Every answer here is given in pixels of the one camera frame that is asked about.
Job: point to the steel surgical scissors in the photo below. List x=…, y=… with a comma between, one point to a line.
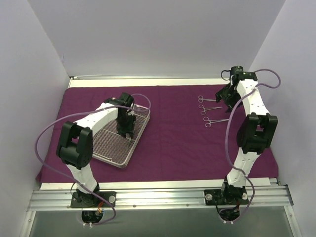
x=201, y=99

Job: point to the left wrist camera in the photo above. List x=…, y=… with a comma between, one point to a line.
x=126, y=100

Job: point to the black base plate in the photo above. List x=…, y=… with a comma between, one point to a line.
x=82, y=200
x=220, y=197

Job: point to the steel forceps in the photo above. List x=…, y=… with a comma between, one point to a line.
x=205, y=109
x=209, y=122

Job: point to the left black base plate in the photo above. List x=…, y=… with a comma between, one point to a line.
x=82, y=200

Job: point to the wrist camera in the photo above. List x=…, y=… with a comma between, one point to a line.
x=126, y=100
x=233, y=71

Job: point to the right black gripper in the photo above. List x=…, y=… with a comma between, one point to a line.
x=225, y=96

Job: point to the purple cloth wrap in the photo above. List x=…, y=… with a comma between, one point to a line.
x=175, y=145

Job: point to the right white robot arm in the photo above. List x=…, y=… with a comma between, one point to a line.
x=255, y=133

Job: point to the front aluminium rail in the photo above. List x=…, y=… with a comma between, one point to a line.
x=145, y=199

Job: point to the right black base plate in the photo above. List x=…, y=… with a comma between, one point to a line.
x=220, y=197

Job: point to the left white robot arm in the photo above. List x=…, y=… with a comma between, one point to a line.
x=75, y=146

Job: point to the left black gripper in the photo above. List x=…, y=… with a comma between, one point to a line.
x=125, y=126

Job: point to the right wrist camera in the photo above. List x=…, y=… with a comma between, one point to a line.
x=233, y=71

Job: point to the metal mesh tray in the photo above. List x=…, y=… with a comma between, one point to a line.
x=111, y=148

